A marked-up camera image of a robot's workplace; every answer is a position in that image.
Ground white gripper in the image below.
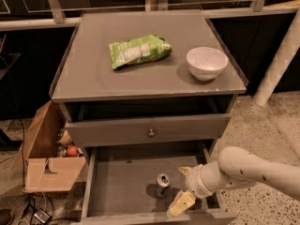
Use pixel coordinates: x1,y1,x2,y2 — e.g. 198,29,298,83
167,164,215,218

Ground grey drawer cabinet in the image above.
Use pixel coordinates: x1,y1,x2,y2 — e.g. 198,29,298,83
49,10,249,225

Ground red apple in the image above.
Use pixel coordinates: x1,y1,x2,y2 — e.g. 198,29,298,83
67,145,79,158

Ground grey top drawer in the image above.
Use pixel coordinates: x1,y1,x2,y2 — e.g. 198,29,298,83
66,113,231,147

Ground round metal drawer knob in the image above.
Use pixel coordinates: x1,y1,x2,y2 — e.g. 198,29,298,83
148,128,156,138

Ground black cables on floor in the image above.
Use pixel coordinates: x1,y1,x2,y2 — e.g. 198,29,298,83
17,194,79,225

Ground snack packet in box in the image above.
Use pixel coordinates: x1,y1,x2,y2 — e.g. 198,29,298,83
56,128,72,146

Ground green chip bag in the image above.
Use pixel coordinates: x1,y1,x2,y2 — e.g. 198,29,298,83
109,35,173,69

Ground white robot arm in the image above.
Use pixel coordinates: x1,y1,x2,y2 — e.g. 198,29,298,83
166,146,300,218

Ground white bowl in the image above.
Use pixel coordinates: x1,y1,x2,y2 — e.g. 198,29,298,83
187,47,229,81

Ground redbull can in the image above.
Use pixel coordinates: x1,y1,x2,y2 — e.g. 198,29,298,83
156,173,170,199

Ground grey open middle drawer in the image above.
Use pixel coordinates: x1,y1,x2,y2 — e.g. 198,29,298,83
81,142,236,225

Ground dark shoe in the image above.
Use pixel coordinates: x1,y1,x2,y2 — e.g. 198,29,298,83
0,209,14,225

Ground brown cardboard box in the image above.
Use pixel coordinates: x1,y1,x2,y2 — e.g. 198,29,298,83
13,101,86,193

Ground metal railing frame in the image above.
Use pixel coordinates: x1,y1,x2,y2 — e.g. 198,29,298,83
0,0,299,31

